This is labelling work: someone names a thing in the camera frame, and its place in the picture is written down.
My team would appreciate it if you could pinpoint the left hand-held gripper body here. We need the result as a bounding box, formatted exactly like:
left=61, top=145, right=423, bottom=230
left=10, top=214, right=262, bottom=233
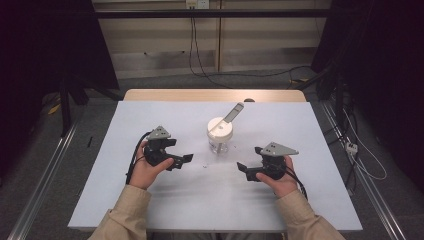
left=143, top=125, right=184, bottom=172

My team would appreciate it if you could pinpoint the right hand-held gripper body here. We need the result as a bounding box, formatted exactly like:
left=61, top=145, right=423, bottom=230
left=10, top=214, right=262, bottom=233
left=246, top=142, right=300, bottom=183

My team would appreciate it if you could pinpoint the clear chopper jar white lid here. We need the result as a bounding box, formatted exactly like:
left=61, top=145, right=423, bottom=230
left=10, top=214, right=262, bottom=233
left=206, top=101, right=245, bottom=155

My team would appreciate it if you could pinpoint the person's left hand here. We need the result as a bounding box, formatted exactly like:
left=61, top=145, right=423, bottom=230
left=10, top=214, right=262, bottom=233
left=129, top=139, right=175, bottom=191

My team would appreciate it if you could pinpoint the person's right hand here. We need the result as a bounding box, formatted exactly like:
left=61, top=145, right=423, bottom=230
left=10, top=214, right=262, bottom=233
left=255, top=155, right=300, bottom=200

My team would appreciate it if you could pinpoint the white board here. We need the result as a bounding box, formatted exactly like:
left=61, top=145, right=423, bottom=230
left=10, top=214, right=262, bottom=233
left=67, top=100, right=363, bottom=233

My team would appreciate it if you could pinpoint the wooden table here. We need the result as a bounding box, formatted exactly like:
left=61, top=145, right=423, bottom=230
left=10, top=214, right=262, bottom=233
left=123, top=88, right=307, bottom=103

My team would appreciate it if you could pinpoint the white power strip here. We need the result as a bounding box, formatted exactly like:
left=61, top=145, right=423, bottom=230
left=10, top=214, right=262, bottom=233
left=345, top=141, right=359, bottom=156

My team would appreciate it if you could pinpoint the black metal stand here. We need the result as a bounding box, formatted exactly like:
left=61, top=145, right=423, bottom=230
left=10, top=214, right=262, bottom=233
left=58, top=74, right=90, bottom=138

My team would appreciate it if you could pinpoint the black horizontal bar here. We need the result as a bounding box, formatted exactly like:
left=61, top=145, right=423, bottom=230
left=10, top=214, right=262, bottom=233
left=94, top=9, right=334, bottom=19

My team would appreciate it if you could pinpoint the left hand-held gripper black cable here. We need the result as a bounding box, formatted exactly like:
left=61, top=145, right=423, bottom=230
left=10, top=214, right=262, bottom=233
left=125, top=131, right=153, bottom=186

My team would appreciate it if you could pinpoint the hand-held gripper black cable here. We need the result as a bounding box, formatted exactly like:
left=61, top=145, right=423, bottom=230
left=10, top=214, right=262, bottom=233
left=125, top=131, right=153, bottom=186
left=284, top=165, right=309, bottom=202

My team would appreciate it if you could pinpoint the right hand-held gripper black cable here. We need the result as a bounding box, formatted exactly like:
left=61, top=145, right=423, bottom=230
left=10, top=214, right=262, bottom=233
left=284, top=165, right=309, bottom=202

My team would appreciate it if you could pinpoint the black wall cable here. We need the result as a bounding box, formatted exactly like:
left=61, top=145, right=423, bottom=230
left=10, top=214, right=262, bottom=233
left=188, top=16, right=232, bottom=90

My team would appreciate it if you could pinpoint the white floor cable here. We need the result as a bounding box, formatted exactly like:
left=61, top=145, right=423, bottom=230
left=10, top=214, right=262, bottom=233
left=342, top=108, right=388, bottom=181

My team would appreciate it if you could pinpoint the metal floor rail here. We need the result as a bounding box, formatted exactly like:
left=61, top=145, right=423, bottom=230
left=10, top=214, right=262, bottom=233
left=320, top=100, right=407, bottom=240
left=7, top=122, right=80, bottom=240

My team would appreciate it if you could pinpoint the wooden wall post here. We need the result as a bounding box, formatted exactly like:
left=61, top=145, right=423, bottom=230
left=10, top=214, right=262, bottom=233
left=214, top=0, right=223, bottom=73

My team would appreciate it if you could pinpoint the white wall socket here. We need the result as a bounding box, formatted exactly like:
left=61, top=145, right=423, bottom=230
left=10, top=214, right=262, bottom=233
left=185, top=0, right=210, bottom=10

